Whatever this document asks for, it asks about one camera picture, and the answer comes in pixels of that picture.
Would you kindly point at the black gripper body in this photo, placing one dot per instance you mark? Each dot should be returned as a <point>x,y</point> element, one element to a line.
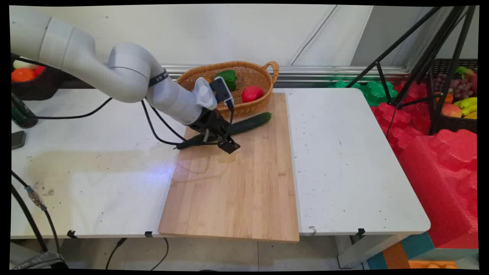
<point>210,122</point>

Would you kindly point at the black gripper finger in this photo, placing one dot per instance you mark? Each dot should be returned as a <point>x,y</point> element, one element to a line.
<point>231,147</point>
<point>224,142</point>

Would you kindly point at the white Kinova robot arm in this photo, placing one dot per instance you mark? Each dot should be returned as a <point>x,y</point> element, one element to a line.
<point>76,57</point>

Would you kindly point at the dark green cucumber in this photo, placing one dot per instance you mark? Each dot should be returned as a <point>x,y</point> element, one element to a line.
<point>252,121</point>

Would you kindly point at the wooden cutting board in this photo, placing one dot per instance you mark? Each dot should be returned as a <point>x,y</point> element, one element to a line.
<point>237,191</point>

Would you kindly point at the green bell pepper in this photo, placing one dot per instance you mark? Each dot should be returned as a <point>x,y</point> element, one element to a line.
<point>230,78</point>

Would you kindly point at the red apple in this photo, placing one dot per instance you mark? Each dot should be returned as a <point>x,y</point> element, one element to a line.
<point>252,94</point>

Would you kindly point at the white table leg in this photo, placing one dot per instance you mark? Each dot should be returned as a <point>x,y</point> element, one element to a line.
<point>359,250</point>

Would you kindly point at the red foam pieces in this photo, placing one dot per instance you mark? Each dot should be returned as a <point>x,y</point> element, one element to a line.
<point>401,118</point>

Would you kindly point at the dark woven basket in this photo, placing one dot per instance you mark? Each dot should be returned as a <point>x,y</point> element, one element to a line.
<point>36,89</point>

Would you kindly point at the small red fruit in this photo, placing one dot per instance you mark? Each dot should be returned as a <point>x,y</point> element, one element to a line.
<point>39,70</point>

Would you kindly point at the dark green bottle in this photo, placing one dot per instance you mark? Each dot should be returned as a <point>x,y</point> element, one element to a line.
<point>23,114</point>

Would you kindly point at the black phone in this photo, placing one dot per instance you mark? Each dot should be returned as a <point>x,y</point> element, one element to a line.
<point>17,139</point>

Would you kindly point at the orange tomato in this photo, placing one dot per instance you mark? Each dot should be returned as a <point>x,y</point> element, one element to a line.
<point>22,75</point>

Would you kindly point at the white oblong vegetable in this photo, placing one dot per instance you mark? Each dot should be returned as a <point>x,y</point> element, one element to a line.
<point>23,65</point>

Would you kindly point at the teal orange foam mat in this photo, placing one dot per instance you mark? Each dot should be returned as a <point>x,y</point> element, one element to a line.
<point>418,242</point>

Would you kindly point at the large red foam block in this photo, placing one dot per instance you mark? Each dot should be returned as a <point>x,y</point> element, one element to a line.
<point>439,183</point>

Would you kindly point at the small orange fruit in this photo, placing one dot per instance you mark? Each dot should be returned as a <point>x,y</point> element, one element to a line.
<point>447,98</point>

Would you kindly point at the peach coloured fruit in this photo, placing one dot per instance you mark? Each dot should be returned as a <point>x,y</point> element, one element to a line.
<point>450,110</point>

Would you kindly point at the dark fruit crate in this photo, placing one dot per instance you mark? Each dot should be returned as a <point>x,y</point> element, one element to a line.
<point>454,124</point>

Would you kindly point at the orange foam piece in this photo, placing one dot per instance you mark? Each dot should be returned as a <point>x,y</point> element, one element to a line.
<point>431,264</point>

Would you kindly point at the purple grapes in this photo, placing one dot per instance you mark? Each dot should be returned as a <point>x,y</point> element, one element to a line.
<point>460,88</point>

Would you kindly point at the black tripod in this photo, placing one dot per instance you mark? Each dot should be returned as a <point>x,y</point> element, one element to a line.
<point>454,57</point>

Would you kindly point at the yellow green bananas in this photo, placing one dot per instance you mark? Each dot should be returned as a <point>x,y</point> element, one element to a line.
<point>469,102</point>

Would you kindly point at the red green fruit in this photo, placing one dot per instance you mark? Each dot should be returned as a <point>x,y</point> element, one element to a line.
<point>471,78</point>

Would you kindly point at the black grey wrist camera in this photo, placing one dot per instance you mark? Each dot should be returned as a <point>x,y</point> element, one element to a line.
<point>222,91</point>

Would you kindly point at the aluminium wall rail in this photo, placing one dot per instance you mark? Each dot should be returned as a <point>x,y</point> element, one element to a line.
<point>324,70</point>

